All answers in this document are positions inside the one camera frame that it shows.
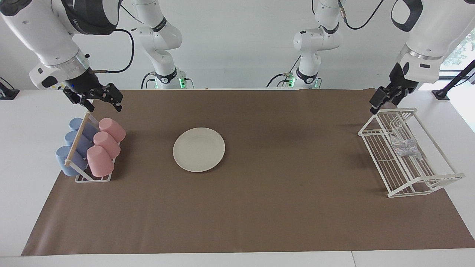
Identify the bright window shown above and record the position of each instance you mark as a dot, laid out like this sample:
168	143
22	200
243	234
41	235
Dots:
464	48

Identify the white wall power outlet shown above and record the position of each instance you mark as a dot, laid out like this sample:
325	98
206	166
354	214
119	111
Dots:
60	88

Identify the cream round plate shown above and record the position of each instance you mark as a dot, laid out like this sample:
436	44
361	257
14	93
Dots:
199	149

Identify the pink plastic cup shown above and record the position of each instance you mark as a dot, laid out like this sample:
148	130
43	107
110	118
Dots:
100	161
113	129
107	144

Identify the brown table mat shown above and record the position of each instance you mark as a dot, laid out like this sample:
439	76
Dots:
259	207

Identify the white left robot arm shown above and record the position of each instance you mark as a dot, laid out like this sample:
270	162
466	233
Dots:
430	40

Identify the blue plastic cup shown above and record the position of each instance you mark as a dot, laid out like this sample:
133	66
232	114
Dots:
83	144
65	159
89	129

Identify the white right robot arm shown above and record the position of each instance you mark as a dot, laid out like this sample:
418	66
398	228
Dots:
41	33

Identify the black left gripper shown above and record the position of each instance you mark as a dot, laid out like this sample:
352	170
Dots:
402	81

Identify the black clamp mount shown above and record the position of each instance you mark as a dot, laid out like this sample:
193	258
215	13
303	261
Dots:
7	92

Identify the white cup rack wooden bar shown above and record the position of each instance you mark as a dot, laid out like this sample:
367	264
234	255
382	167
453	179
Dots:
78	139

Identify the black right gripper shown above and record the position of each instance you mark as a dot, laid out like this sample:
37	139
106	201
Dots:
85	87

